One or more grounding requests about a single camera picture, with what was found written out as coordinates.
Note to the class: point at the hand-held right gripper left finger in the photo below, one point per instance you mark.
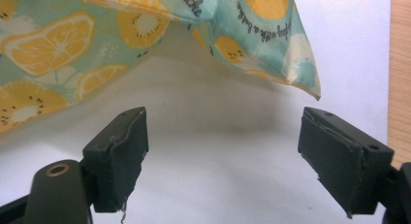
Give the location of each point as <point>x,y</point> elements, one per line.
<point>121,159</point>

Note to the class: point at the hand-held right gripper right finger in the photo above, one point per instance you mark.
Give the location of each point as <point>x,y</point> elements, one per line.
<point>342,166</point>

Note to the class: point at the fruit print cloth bag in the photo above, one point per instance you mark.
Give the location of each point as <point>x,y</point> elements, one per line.
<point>48,46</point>

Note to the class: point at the wooden framed work board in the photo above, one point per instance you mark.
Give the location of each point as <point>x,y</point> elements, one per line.
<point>226,153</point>

